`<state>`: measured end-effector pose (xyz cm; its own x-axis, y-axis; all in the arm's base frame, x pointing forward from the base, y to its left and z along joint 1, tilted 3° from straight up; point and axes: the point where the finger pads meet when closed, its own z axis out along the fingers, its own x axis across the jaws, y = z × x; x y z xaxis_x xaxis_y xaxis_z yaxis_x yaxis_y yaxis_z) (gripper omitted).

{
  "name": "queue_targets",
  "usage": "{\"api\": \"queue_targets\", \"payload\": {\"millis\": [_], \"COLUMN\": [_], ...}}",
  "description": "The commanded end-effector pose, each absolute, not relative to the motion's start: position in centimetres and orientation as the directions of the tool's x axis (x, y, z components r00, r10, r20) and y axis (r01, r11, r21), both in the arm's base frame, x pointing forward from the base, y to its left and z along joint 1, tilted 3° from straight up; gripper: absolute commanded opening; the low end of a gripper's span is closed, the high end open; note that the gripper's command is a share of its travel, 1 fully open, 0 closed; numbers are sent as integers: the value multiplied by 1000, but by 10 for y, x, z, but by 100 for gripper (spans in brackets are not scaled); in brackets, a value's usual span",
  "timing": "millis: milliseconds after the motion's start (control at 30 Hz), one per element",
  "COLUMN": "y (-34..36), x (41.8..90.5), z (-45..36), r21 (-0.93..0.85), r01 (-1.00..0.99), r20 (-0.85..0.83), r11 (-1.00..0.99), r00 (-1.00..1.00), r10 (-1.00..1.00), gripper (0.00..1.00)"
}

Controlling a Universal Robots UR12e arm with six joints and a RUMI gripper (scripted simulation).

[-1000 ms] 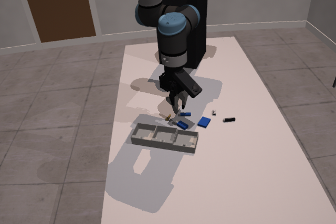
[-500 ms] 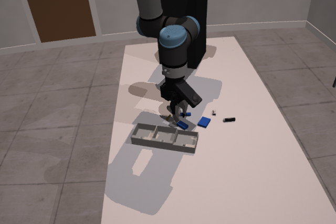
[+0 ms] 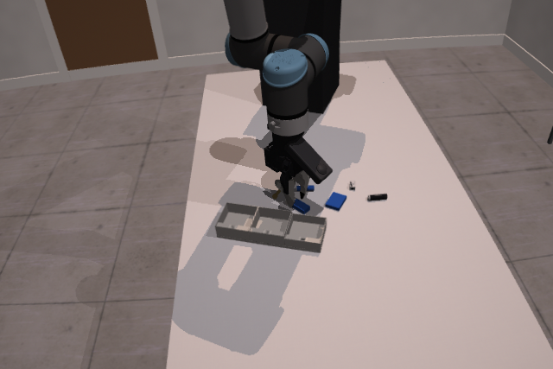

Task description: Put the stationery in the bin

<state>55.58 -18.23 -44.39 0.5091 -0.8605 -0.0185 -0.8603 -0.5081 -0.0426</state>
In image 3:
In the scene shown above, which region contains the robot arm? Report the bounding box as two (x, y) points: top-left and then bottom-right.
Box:
(224, 0), (333, 184)

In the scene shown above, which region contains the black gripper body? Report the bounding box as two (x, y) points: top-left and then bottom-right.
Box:
(264, 132), (304, 177)

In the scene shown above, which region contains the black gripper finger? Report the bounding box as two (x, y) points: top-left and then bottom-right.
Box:
(292, 170), (310, 199)
(275, 167), (296, 207)

